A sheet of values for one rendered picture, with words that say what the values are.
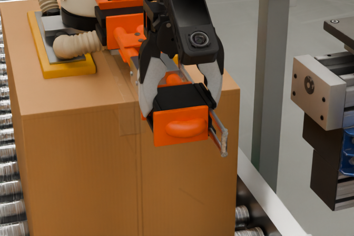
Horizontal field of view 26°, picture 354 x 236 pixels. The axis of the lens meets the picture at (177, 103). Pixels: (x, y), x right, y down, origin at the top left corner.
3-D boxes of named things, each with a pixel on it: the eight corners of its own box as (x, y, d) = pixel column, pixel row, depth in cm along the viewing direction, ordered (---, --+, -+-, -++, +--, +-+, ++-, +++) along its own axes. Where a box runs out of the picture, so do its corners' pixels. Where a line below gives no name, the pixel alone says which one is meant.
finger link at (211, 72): (222, 85, 111) (199, 32, 106) (235, 102, 105) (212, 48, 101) (203, 95, 110) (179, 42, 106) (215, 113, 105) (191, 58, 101)
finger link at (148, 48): (159, 85, 103) (183, 26, 100) (163, 90, 102) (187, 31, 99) (127, 76, 101) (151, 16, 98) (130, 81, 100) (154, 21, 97)
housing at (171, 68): (128, 82, 120) (127, 56, 118) (170, 77, 121) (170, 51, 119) (138, 101, 114) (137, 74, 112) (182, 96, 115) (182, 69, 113)
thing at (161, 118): (140, 118, 108) (139, 86, 106) (190, 111, 110) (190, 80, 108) (154, 147, 101) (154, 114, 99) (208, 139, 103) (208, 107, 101)
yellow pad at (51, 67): (27, 18, 174) (25, -3, 171) (71, 14, 176) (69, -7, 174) (43, 80, 144) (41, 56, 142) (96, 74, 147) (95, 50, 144)
